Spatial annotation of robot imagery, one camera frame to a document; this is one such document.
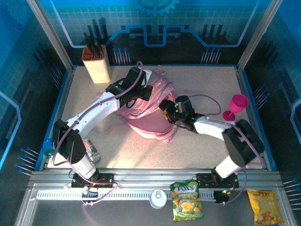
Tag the pink student backpack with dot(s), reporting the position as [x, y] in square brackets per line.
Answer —
[152, 124]

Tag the white striped drink can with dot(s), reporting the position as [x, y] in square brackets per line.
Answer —
[92, 151]

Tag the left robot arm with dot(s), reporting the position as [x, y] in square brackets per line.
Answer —
[94, 110]

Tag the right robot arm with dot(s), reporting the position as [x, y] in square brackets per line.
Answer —
[207, 127]

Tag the green Fox's candy bag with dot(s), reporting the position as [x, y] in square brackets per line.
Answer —
[187, 202]

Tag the yellow snack bag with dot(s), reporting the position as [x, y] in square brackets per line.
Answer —
[265, 207]

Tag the cream knife block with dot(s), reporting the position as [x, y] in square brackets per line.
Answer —
[97, 68]

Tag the pink plastic goblet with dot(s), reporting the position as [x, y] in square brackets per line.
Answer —
[238, 102]

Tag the white can lid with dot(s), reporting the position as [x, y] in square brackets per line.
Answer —
[158, 198]

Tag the blue green plastic bowl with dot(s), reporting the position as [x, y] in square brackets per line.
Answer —
[48, 147]

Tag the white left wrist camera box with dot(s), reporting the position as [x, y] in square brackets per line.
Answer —
[148, 75]

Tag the aluminium cage frame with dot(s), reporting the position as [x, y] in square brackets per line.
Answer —
[150, 175]

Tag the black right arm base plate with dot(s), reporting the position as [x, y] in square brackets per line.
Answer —
[202, 176]

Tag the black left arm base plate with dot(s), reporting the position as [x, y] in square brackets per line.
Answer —
[108, 176]

